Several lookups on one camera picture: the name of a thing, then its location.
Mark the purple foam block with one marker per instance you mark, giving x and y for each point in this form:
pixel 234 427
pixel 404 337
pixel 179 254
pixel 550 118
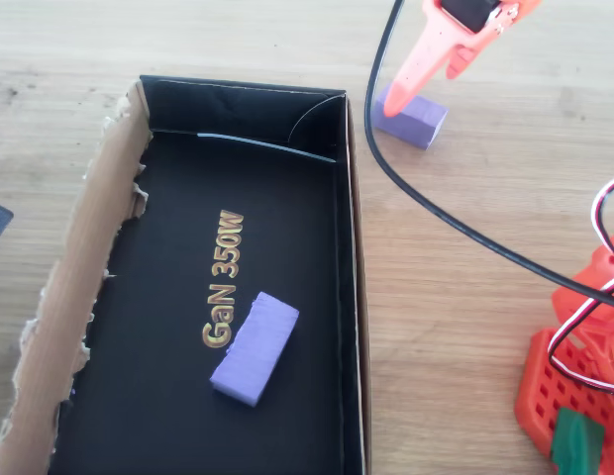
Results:
pixel 252 351
pixel 421 123

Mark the black cardboard box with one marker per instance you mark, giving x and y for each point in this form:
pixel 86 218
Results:
pixel 188 198

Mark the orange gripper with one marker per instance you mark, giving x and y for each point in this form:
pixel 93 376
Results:
pixel 464 14

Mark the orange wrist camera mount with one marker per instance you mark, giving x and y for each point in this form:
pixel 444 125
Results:
pixel 515 7

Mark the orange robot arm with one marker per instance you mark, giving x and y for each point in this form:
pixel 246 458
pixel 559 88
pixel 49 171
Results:
pixel 559 396

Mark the green clamp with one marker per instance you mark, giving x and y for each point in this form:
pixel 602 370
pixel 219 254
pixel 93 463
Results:
pixel 577 440

